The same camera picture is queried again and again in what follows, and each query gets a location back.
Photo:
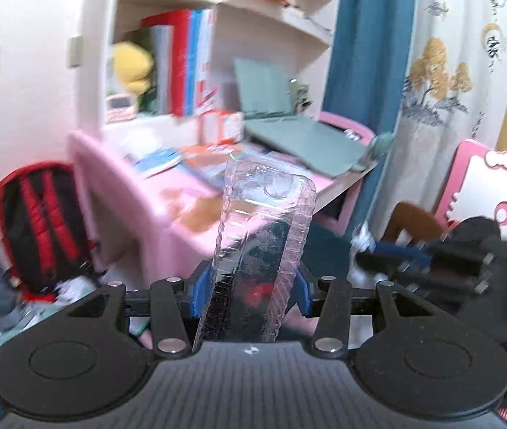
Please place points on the green reading stand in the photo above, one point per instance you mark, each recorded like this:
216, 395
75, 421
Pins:
269, 117

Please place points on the white digital clock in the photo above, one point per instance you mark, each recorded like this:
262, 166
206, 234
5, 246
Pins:
120, 107

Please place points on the blue curtain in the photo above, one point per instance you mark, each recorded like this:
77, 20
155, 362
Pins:
368, 63

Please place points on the stack of magazines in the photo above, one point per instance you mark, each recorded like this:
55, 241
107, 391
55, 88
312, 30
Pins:
208, 162

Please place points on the red black backpack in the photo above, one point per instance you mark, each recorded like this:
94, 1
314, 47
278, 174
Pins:
43, 230

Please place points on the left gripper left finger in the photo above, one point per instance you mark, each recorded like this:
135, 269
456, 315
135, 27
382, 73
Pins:
176, 306

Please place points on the white tissue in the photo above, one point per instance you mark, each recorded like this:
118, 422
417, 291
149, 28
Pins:
363, 240

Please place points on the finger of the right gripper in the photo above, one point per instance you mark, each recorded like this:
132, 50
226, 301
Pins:
386, 257

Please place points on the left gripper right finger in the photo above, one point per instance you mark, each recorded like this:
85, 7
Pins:
327, 299

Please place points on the clear plastic tray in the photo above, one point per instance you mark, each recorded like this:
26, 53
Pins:
266, 215

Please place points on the white printed curtain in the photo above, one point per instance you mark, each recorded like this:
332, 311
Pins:
455, 88

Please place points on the pink hello kitty board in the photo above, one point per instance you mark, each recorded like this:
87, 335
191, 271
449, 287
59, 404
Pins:
476, 186

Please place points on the pink desk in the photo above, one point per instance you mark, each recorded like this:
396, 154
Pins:
170, 218

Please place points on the yellow plush toy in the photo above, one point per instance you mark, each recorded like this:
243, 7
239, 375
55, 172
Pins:
132, 66

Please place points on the row of books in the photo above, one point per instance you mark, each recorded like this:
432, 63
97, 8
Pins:
190, 55

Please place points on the orange white box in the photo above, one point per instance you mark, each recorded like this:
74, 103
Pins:
217, 126

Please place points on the black wooden chair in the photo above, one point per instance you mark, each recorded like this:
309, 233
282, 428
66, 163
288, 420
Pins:
418, 224

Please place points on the teal trash bin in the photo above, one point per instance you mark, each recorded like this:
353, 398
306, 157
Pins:
327, 254

